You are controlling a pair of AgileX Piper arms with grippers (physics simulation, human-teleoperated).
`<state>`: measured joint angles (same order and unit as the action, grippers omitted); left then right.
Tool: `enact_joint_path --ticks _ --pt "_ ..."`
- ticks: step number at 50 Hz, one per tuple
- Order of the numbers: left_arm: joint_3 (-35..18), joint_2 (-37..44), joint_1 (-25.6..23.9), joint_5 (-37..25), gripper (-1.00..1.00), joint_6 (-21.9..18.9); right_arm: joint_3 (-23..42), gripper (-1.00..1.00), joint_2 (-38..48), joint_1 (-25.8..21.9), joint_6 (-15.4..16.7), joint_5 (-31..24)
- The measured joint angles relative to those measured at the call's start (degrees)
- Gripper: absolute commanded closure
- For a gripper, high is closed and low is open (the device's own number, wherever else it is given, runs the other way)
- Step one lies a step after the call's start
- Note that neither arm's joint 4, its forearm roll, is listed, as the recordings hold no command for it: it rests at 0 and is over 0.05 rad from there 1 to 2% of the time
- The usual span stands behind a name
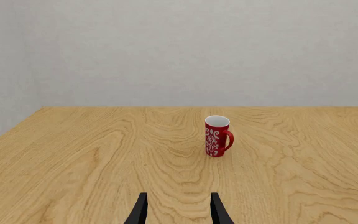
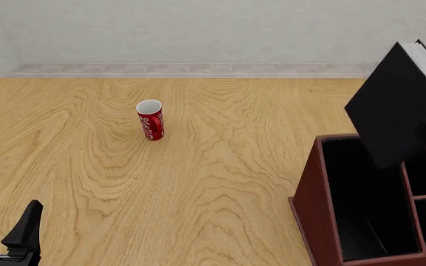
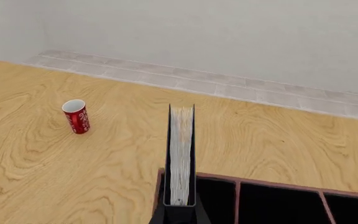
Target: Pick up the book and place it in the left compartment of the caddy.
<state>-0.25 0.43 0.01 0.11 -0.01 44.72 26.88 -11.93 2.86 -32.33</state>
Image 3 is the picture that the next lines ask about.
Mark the red mug with white pattern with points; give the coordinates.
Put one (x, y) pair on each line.
(77, 119)

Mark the red-brown desk caddy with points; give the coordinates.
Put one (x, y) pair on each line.
(278, 205)

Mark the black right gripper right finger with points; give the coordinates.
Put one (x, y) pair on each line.
(201, 214)

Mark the black book with white pages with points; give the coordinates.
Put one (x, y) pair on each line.
(180, 151)

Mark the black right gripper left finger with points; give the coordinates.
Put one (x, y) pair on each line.
(159, 217)

